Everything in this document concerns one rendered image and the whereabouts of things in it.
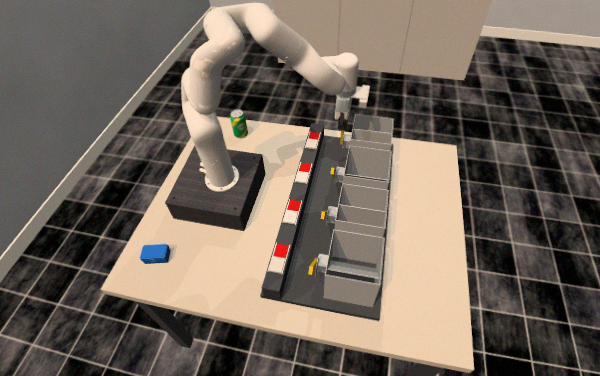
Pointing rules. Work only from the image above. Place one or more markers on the green and yellow drink can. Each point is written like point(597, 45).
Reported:
point(238, 122)

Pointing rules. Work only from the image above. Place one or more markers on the small blue box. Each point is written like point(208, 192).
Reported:
point(158, 253)

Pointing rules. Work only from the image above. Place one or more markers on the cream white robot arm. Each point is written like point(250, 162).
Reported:
point(203, 85)

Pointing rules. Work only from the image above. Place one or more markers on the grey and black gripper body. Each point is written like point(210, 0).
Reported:
point(342, 106)

